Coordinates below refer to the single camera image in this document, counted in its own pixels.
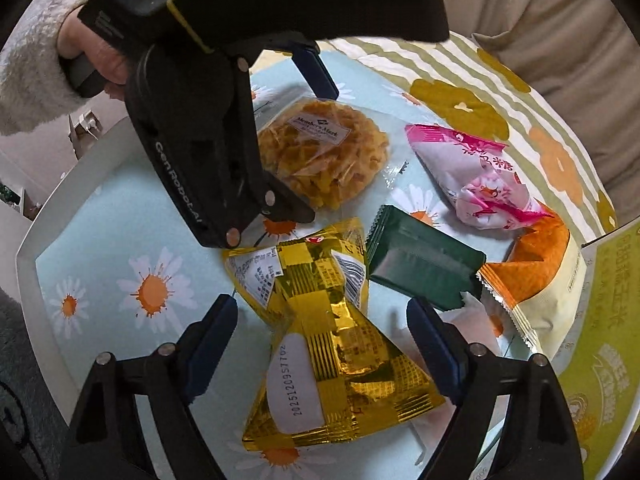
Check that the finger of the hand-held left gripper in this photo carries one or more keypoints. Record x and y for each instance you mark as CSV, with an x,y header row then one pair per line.
x,y
250,160
320,75

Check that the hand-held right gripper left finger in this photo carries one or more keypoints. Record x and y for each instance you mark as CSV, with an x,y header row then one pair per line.
x,y
215,340

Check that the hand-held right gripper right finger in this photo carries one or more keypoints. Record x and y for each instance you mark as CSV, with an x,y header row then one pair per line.
x,y
435,340

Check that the clear bag of yellow crisps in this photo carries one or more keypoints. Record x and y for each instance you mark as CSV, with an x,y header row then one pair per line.
x,y
325,160

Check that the gold foil snack packet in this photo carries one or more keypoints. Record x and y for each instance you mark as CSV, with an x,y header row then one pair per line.
x,y
325,310

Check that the yellow-green cardboard box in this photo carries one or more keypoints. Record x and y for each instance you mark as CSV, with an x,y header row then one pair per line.
x,y
600,360

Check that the person's left forearm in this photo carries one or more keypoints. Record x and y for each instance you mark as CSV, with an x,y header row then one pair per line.
x,y
30,60

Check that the person's left hand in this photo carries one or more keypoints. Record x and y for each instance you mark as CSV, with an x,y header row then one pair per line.
x,y
100,57

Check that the green snack packet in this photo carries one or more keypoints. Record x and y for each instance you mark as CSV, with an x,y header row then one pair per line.
x,y
420,255

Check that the floral striped blanket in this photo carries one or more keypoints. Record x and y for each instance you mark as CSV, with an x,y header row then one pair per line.
x,y
450,65

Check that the cream and orange snack packet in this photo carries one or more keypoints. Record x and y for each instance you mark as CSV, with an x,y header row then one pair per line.
x,y
545,270

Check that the pink snack packet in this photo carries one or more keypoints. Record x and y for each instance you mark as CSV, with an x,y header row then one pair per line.
x,y
475,180

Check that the white table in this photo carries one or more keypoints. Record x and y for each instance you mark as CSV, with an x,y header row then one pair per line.
x,y
50,200

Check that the grey rug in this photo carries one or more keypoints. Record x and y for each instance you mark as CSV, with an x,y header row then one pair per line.
x,y
25,385

